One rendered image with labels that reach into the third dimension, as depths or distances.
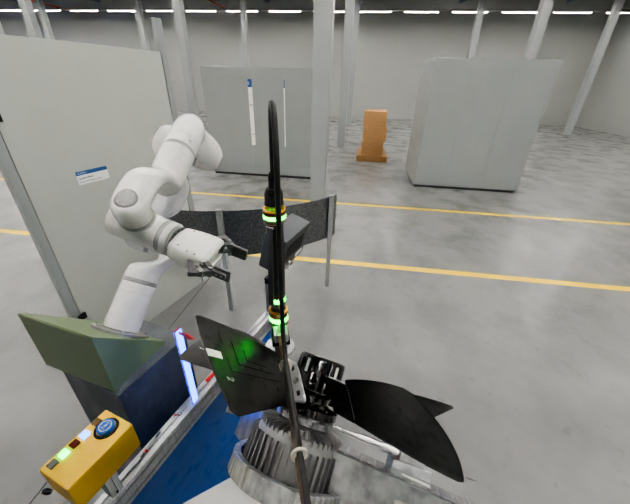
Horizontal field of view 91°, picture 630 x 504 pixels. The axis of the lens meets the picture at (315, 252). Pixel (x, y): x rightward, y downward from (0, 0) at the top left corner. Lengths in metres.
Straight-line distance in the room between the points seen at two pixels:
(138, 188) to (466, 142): 6.35
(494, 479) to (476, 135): 5.66
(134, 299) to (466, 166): 6.33
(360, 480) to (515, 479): 1.60
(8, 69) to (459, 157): 6.23
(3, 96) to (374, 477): 2.23
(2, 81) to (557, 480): 3.49
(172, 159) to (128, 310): 0.61
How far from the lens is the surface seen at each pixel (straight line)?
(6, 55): 2.31
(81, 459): 1.00
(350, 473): 0.80
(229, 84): 6.94
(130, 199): 0.77
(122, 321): 1.30
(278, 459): 0.75
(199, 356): 0.90
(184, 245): 0.77
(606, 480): 2.60
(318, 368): 0.77
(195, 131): 1.02
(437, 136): 6.63
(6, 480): 2.54
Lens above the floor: 1.84
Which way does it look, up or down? 29 degrees down
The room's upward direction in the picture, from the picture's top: 2 degrees clockwise
